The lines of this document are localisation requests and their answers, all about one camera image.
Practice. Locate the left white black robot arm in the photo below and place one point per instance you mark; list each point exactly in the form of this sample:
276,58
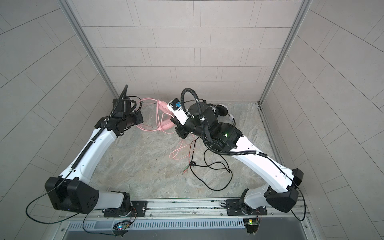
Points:
70,191

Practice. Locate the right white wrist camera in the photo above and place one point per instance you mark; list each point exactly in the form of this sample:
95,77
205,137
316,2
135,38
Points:
176,108

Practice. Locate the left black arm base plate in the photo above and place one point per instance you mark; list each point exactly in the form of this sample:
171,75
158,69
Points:
138,209

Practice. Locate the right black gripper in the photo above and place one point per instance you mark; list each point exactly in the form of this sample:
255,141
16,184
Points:
183,133

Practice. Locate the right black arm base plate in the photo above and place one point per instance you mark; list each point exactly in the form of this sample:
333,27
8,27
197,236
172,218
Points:
235,208

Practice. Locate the aluminium mounting rail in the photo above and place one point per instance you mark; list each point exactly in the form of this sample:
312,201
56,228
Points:
183,208

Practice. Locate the white vented cable duct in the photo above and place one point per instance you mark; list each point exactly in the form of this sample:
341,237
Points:
160,224

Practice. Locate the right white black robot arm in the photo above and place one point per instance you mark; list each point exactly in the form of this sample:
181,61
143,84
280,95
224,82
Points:
281,190

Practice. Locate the pink headphones with cable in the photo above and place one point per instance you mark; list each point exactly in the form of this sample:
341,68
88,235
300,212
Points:
164,123

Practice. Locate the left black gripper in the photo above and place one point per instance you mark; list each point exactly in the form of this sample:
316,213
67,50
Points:
139,118

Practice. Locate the left green circuit board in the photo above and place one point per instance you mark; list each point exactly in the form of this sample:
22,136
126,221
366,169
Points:
122,226

